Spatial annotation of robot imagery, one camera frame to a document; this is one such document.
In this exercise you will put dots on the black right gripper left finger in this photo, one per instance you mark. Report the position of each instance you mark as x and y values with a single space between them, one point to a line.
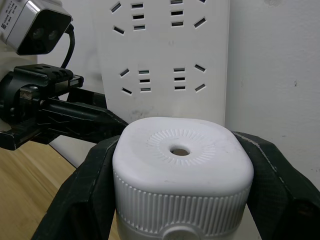
80 195

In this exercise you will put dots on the white mosquito repellent heater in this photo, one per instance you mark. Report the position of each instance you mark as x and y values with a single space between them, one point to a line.
182 175

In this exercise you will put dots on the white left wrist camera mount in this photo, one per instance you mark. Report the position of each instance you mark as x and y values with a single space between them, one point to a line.
22 20

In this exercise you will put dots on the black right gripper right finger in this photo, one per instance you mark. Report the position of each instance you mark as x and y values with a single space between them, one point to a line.
280 190

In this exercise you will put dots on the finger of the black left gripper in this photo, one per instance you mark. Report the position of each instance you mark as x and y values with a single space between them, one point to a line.
90 98
87 122

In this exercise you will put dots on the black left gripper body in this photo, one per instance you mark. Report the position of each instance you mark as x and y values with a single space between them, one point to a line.
27 100

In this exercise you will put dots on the white power strip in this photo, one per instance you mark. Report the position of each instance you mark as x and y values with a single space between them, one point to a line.
162 50

